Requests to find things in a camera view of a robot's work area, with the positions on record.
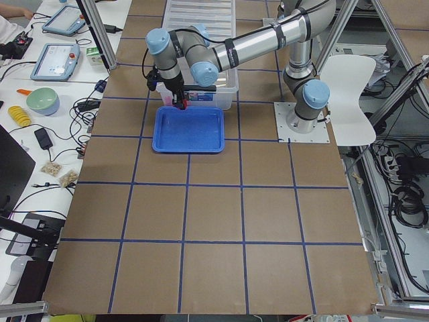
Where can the upper teach pendant tablet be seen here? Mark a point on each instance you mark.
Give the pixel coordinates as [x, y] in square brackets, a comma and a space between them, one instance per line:
[66, 22]

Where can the green white carton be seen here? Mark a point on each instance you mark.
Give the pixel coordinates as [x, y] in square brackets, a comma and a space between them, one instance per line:
[93, 56]

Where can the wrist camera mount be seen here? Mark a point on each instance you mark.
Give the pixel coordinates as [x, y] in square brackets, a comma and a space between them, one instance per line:
[153, 78]

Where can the blue plastic tray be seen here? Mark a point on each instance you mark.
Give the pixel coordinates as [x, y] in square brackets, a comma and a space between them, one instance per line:
[195, 130]

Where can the lower teach pendant tablet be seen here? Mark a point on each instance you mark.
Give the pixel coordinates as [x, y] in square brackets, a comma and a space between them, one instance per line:
[56, 62]

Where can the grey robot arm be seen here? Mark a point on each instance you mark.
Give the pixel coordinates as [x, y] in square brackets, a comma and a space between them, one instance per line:
[302, 21]

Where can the clear plastic box lid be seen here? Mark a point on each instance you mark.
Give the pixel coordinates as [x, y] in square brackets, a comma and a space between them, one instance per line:
[217, 16]

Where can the black smartphone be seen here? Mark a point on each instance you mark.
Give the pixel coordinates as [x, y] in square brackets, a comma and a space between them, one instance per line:
[43, 138]

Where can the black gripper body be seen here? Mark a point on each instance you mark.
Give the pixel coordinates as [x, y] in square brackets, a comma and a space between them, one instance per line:
[175, 88]

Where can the black box latch handle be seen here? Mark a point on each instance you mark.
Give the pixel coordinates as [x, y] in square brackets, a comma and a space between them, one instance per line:
[188, 88]

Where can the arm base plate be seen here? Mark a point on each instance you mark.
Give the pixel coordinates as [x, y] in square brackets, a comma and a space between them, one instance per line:
[292, 129]

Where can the white plastic chair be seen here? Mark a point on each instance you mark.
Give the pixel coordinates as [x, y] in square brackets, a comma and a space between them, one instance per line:
[346, 76]

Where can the yellow toy stack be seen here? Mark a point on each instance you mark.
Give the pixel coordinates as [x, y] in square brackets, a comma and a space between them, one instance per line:
[19, 115]

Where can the green bowl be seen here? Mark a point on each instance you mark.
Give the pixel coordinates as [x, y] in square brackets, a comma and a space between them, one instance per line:
[44, 101]

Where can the teach pendant tablet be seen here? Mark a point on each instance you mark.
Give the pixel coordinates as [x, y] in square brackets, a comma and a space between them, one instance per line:
[56, 62]
[66, 22]

